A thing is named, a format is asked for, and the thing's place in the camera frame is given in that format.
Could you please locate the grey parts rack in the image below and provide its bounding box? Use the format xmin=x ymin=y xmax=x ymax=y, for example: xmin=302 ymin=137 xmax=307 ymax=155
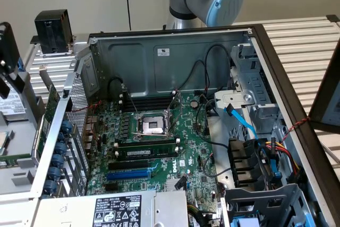
xmin=0 ymin=71 xmax=58 ymax=204

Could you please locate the thin metal locking lever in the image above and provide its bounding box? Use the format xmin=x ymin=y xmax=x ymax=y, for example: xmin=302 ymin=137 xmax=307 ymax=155
xmin=169 ymin=112 xmax=184 ymax=133
xmin=121 ymin=83 xmax=139 ymax=116

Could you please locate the green graphics card black shroud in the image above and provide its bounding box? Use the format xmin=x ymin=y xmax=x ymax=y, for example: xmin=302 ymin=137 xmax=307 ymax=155
xmin=31 ymin=64 xmax=62 ymax=163

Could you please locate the hard disk with white label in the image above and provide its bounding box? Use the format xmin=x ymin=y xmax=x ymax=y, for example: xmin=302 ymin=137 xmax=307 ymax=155
xmin=0 ymin=85 xmax=29 ymax=121

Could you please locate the metal rear port block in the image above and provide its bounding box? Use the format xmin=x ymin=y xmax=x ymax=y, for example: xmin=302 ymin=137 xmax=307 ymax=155
xmin=83 ymin=115 xmax=98 ymax=156

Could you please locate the long black expansion slot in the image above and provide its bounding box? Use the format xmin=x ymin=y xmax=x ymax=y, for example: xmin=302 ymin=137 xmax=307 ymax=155
xmin=107 ymin=159 xmax=150 ymax=171

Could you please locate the coloured power wire bundle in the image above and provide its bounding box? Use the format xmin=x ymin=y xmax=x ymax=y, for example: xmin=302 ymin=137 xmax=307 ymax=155
xmin=263 ymin=137 xmax=301 ymax=183

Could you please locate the blue expansion slot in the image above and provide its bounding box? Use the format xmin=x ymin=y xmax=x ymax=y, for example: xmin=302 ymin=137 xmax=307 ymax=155
xmin=105 ymin=169 xmax=152 ymax=182

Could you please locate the black short curved wire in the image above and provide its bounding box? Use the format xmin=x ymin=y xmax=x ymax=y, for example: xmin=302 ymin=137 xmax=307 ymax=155
xmin=107 ymin=76 xmax=126 ymax=103

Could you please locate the red black twisted wire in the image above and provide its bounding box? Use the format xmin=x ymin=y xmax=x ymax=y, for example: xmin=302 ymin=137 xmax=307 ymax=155
xmin=280 ymin=116 xmax=312 ymax=143

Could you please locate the installed RAM stick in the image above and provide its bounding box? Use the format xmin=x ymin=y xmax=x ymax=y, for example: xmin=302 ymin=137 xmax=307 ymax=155
xmin=116 ymin=146 xmax=179 ymax=159

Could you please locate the green loose RAM stick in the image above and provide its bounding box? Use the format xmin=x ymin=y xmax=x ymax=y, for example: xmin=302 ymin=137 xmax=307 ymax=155
xmin=0 ymin=153 xmax=32 ymax=169

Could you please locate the silver power supply with label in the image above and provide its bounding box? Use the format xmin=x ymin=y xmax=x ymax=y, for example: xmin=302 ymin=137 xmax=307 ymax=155
xmin=34 ymin=189 xmax=190 ymax=227

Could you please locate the grey cable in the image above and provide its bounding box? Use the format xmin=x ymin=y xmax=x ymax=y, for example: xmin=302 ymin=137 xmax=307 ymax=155
xmin=321 ymin=143 xmax=340 ymax=165

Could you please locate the grey drive cage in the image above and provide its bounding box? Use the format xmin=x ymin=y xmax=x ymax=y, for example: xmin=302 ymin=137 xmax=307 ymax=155
xmin=221 ymin=183 xmax=317 ymax=227

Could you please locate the green Dell motherboard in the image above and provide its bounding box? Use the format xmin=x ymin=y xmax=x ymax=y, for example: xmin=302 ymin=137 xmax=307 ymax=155
xmin=86 ymin=90 xmax=226 ymax=212

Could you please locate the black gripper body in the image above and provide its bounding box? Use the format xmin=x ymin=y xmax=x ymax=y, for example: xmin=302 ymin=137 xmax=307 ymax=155
xmin=0 ymin=21 xmax=21 ymax=75

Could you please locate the black thin motherboard wire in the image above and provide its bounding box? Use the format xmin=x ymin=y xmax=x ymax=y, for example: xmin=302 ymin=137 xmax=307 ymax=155
xmin=206 ymin=133 xmax=231 ymax=150

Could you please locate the thin red black wire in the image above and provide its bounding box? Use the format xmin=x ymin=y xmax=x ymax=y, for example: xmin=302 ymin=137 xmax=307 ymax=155
xmin=71 ymin=100 xmax=104 ymax=113

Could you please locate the CPU socket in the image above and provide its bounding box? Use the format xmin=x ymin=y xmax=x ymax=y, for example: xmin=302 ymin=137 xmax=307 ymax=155
xmin=132 ymin=111 xmax=176 ymax=143

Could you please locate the raised metal socket cover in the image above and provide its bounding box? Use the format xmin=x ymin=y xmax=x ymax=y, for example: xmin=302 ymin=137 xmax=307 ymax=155
xmin=165 ymin=90 xmax=184 ymax=121

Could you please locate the blue SATA wire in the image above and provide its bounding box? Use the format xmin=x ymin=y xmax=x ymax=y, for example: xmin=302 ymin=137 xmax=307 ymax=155
xmin=224 ymin=104 xmax=260 ymax=141

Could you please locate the black plastic ribbed bracket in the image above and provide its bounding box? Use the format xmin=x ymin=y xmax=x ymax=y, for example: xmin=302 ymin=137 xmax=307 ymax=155
xmin=227 ymin=137 xmax=267 ymax=189

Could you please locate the black plastic box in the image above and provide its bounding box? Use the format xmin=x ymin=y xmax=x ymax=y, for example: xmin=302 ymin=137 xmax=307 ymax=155
xmin=34 ymin=9 xmax=74 ymax=55

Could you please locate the black empty RAM slot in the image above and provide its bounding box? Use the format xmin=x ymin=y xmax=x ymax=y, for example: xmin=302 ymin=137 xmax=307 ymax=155
xmin=120 ymin=102 xmax=174 ymax=112
xmin=120 ymin=94 xmax=176 ymax=104
xmin=113 ymin=139 xmax=181 ymax=148

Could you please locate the open metal PC case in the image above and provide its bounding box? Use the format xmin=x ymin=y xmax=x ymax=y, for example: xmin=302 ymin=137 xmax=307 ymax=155
xmin=30 ymin=23 xmax=340 ymax=227

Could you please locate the short black expansion slot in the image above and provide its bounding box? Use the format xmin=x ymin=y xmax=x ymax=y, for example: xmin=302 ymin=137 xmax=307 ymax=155
xmin=104 ymin=182 xmax=120 ymax=192

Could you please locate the metal disk bay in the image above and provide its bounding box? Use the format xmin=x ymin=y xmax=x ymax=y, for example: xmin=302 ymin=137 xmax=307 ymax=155
xmin=214 ymin=43 xmax=285 ymax=137

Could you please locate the black looped wire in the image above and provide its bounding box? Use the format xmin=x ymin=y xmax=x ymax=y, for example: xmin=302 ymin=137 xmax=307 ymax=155
xmin=205 ymin=44 xmax=232 ymax=91
xmin=176 ymin=60 xmax=209 ymax=91

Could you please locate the blue plastic drive rail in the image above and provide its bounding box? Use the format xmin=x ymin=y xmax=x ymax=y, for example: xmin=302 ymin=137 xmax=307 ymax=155
xmin=230 ymin=216 xmax=260 ymax=227
xmin=270 ymin=157 xmax=283 ymax=183

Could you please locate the black framed panel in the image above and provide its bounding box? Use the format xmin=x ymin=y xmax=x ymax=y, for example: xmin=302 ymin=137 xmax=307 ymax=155
xmin=309 ymin=40 xmax=340 ymax=133

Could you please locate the silver chipset heatsink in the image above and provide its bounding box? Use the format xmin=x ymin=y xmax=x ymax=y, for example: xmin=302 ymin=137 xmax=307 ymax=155
xmin=165 ymin=178 xmax=186 ymax=192

